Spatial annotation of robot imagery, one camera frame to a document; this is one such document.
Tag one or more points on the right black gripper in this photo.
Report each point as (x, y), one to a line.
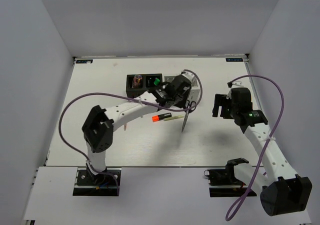
(221, 100)

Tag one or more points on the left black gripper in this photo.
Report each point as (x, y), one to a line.
(182, 104)

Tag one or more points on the black handled scissors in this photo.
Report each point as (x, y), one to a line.
(190, 107)

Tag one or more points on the green black highlighter marker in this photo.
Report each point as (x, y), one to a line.
(157, 81)

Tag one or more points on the yellow slim highlighter pen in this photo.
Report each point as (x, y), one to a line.
(174, 118)

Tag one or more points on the orange black highlighter marker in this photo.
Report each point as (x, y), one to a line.
(161, 117)

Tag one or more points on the pink transparent glue tube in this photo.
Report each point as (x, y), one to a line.
(137, 81)

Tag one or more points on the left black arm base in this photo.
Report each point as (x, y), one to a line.
(100, 186)

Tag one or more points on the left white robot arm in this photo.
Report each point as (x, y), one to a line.
(100, 124)

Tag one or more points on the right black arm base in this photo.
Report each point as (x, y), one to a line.
(223, 182)

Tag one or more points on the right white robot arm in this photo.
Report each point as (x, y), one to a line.
(281, 190)

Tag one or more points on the white double pen holder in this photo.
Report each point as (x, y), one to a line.
(195, 87)

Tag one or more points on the black double pen holder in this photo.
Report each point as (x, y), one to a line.
(148, 80)

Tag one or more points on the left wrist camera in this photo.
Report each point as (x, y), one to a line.
(189, 75)

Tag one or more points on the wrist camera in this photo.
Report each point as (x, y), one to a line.
(235, 86)
(189, 75)

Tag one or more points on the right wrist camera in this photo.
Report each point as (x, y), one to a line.
(235, 86)

